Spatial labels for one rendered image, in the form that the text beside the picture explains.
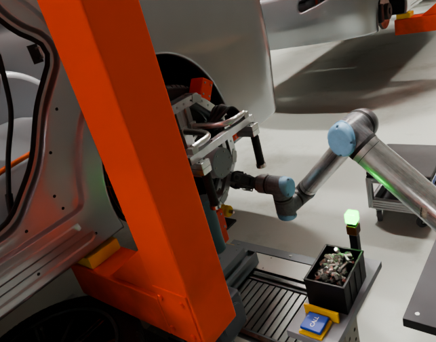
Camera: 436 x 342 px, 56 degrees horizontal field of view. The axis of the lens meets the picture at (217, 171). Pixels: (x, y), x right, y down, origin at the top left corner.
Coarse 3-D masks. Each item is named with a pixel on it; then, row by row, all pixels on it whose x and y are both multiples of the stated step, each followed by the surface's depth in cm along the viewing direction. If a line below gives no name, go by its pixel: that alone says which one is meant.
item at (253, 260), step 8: (248, 256) 225; (256, 256) 225; (240, 264) 221; (248, 264) 219; (256, 264) 225; (232, 272) 216; (240, 272) 214; (248, 272) 220; (232, 280) 209; (240, 280) 214
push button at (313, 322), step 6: (312, 312) 135; (306, 318) 133; (312, 318) 133; (318, 318) 132; (324, 318) 132; (306, 324) 131; (312, 324) 131; (318, 324) 130; (324, 324) 130; (312, 330) 129; (318, 330) 128
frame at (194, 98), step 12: (180, 96) 175; (192, 96) 173; (180, 108) 168; (204, 108) 180; (216, 132) 196; (228, 144) 195; (216, 180) 199; (228, 180) 198; (216, 192) 197; (228, 192) 197
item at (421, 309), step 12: (432, 252) 171; (432, 264) 165; (420, 276) 161; (432, 276) 160; (420, 288) 156; (432, 288) 154; (420, 300) 151; (432, 300) 150; (408, 312) 147; (420, 312) 146; (432, 312) 145; (408, 324) 146; (420, 324) 142; (432, 324) 141
